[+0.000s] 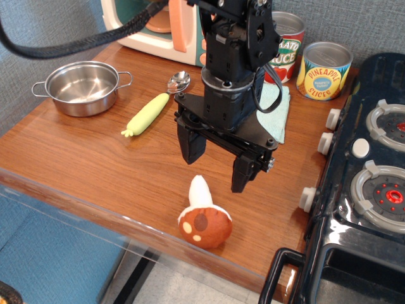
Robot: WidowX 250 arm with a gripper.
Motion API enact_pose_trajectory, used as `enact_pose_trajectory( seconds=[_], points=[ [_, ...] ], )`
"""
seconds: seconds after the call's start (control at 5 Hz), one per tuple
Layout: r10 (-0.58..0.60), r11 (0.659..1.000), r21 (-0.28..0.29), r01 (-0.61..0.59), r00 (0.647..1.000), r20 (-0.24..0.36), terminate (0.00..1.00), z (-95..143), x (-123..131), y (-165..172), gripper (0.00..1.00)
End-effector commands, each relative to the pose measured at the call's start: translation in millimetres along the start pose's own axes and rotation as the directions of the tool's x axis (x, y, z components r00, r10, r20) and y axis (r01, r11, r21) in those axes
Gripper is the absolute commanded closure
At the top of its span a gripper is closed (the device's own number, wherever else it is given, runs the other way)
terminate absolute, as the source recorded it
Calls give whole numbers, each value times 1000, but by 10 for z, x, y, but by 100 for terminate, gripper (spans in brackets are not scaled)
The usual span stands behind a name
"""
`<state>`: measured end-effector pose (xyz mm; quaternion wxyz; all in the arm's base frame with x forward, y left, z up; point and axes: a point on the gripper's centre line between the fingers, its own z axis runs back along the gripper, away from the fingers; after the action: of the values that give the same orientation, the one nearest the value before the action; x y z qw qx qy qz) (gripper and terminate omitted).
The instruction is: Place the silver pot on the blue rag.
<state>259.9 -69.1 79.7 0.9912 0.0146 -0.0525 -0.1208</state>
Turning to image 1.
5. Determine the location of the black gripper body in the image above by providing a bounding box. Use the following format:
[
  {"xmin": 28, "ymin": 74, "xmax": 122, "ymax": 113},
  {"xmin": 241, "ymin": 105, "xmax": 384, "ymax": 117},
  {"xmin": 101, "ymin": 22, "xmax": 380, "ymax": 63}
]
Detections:
[{"xmin": 175, "ymin": 67, "xmax": 279, "ymax": 172}]

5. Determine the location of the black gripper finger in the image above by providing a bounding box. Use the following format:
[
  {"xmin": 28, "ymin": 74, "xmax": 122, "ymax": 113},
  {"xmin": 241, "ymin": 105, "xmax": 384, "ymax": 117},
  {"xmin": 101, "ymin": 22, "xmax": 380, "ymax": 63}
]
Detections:
[
  {"xmin": 177, "ymin": 124, "xmax": 206, "ymax": 165},
  {"xmin": 231, "ymin": 154, "xmax": 261, "ymax": 193}
]

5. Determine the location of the silver metal pot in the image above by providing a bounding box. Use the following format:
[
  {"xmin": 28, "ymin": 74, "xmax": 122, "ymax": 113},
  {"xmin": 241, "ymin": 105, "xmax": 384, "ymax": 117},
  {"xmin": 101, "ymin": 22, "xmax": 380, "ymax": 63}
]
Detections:
[{"xmin": 32, "ymin": 61, "xmax": 134, "ymax": 117}]

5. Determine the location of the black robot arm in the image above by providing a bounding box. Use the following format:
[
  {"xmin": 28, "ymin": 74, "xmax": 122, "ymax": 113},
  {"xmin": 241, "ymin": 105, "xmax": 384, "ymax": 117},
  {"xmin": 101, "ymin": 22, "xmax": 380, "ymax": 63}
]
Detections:
[{"xmin": 175, "ymin": 1, "xmax": 282, "ymax": 193}]

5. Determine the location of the light blue rag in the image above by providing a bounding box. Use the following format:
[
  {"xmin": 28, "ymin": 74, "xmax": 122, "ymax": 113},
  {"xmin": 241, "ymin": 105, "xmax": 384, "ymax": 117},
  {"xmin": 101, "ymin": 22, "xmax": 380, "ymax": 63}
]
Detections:
[{"xmin": 256, "ymin": 83, "xmax": 290, "ymax": 144}]

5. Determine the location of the plush brown mushroom toy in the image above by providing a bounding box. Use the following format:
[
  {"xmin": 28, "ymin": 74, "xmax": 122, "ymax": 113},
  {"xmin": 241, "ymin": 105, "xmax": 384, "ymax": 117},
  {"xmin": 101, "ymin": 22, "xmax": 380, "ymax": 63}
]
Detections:
[{"xmin": 178, "ymin": 175, "xmax": 233, "ymax": 250}]

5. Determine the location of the toy microwave oven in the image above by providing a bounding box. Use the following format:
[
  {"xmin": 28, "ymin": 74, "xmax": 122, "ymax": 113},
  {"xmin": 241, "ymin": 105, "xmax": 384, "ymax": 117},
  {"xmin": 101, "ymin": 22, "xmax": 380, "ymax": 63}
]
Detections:
[{"xmin": 101, "ymin": 0, "xmax": 206, "ymax": 67}]

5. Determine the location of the tomato sauce can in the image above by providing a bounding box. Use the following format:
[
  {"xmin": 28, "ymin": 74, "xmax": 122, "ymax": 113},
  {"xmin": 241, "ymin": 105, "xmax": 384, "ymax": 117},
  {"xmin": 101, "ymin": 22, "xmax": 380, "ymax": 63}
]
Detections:
[{"xmin": 270, "ymin": 11, "xmax": 306, "ymax": 83}]

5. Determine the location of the pineapple slices can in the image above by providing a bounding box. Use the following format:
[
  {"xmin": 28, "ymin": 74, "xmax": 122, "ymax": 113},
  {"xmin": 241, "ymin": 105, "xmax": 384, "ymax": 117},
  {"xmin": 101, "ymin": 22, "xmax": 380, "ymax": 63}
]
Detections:
[{"xmin": 296, "ymin": 41, "xmax": 353, "ymax": 101}]

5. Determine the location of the black toy stove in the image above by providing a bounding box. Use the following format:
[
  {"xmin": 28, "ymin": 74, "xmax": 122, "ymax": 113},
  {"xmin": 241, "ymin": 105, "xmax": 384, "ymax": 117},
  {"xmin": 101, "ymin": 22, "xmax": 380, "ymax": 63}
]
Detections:
[{"xmin": 259, "ymin": 53, "xmax": 404, "ymax": 303}]

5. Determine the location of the spoon with green handle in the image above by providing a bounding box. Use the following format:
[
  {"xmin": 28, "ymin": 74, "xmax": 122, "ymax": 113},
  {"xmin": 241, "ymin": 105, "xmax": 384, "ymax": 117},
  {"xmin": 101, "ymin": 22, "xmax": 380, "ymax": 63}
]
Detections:
[{"xmin": 121, "ymin": 71, "xmax": 190, "ymax": 137}]

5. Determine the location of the black braided cable sleeve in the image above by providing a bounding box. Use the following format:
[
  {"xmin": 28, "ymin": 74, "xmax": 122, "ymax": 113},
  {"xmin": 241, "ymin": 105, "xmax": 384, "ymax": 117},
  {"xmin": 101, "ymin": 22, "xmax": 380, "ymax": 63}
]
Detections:
[{"xmin": 0, "ymin": 0, "xmax": 169, "ymax": 60}]

